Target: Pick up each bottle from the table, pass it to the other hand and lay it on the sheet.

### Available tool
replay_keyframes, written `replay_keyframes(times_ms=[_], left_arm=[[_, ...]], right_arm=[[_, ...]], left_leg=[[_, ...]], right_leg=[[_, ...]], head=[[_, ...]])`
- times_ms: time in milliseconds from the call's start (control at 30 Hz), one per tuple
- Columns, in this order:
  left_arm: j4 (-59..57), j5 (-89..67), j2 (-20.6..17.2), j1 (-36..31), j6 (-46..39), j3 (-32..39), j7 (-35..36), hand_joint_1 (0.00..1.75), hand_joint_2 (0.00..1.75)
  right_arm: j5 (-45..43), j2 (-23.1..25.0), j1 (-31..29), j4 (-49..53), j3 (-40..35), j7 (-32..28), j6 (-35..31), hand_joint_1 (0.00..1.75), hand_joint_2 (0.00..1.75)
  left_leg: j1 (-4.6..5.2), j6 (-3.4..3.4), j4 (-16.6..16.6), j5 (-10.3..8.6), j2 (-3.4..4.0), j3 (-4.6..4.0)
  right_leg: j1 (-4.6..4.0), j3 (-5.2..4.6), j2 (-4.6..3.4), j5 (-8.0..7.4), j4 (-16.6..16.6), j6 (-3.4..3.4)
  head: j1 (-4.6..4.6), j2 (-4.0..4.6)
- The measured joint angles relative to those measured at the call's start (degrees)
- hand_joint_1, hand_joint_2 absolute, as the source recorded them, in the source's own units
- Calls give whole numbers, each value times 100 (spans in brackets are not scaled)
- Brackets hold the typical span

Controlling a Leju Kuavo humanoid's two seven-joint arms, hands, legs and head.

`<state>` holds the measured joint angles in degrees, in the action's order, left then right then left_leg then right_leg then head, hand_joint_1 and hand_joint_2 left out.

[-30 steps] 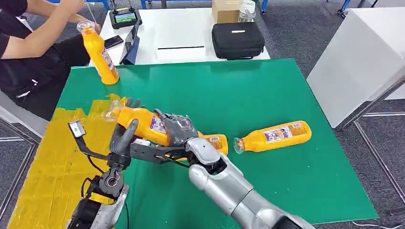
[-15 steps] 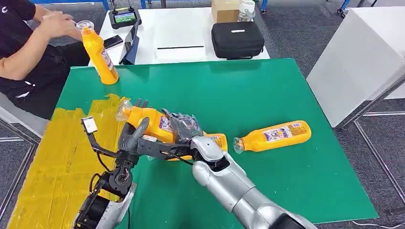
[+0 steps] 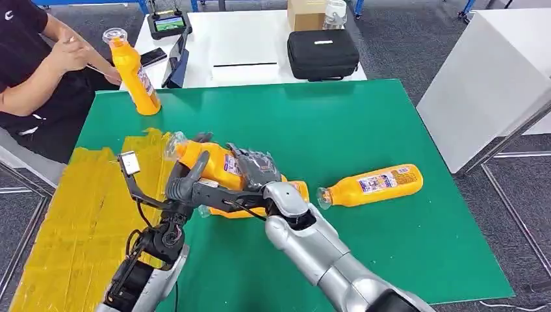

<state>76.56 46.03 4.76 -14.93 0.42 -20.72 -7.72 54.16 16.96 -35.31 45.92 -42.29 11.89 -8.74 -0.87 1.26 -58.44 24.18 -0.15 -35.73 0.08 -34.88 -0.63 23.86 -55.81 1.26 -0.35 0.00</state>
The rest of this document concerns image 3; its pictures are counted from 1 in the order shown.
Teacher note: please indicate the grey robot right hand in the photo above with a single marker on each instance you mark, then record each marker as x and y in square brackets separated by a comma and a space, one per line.
[258, 170]

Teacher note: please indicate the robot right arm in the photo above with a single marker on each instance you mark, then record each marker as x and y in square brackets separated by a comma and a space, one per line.
[310, 249]

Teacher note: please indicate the thin black strip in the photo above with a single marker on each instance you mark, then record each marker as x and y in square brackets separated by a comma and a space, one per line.
[245, 64]

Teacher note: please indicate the green table mat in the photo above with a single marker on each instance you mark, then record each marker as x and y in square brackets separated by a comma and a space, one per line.
[301, 129]

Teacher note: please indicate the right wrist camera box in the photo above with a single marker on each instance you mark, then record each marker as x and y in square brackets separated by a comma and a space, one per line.
[224, 198]

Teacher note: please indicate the steel floor frame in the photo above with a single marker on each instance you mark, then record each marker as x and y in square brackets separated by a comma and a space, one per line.
[17, 189]
[525, 153]

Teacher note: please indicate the clear plastic jar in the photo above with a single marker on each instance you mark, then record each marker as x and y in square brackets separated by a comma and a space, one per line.
[335, 15]

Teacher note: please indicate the black remote controller with screen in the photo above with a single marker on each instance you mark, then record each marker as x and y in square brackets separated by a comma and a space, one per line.
[169, 23]

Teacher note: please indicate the orange drink bottle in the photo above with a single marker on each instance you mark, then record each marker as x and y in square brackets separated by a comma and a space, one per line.
[387, 185]
[214, 171]
[303, 189]
[137, 82]

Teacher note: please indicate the yellow sheet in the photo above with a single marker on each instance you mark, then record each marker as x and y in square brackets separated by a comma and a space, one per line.
[64, 237]

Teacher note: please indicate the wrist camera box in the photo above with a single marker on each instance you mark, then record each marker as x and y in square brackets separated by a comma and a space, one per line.
[224, 198]
[129, 163]

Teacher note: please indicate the black smartphone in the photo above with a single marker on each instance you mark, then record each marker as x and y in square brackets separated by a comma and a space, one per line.
[154, 57]

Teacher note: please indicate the cardboard box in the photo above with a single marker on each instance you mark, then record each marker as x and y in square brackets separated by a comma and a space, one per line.
[305, 15]

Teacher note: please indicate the black carrying case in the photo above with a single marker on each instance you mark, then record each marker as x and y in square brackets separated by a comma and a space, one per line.
[323, 56]

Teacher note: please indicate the white table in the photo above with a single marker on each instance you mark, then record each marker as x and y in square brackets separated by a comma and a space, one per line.
[245, 43]

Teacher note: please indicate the blue metal frame with wheels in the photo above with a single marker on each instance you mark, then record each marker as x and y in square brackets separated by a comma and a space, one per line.
[358, 6]

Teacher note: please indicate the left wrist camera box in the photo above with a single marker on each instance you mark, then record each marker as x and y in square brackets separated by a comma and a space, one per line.
[129, 163]

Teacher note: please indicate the white cabinet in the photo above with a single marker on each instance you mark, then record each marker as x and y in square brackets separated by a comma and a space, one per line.
[486, 86]

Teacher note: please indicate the person's left hand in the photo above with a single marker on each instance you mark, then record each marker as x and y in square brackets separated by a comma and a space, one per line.
[112, 76]

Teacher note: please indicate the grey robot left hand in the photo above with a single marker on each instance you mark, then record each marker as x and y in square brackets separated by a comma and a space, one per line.
[185, 189]

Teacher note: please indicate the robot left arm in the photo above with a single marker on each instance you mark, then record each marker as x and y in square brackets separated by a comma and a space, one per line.
[161, 275]

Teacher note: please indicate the tablet in blue case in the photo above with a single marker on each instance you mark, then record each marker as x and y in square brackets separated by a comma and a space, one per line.
[177, 64]

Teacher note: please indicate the person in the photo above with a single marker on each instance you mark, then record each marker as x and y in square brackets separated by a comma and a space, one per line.
[21, 56]

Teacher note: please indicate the person's right hand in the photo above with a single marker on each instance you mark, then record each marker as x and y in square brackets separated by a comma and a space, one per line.
[71, 51]

